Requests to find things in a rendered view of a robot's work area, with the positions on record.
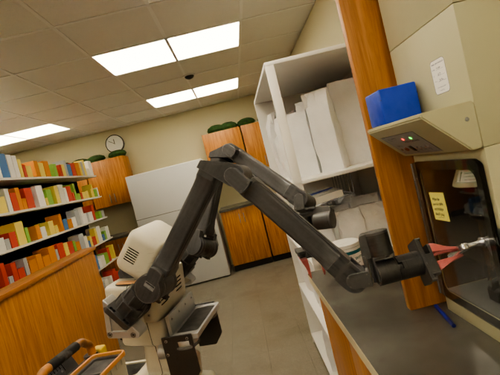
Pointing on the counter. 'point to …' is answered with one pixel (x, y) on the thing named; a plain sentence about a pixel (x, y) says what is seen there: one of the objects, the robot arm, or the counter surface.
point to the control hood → (438, 129)
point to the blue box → (393, 104)
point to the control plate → (411, 143)
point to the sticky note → (439, 206)
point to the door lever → (467, 247)
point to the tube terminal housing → (461, 88)
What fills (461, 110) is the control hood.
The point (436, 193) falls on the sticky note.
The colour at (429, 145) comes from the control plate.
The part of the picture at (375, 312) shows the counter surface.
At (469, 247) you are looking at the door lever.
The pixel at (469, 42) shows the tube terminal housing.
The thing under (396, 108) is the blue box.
